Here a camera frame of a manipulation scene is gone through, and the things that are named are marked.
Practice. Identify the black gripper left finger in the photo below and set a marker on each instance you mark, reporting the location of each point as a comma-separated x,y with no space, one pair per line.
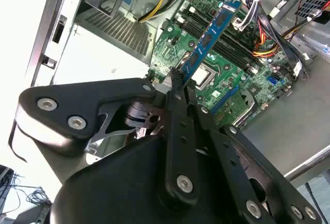
64,105

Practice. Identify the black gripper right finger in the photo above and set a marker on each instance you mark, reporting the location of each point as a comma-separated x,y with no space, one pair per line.
257,172

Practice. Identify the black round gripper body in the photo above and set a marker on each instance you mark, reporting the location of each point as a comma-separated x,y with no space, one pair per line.
116,188

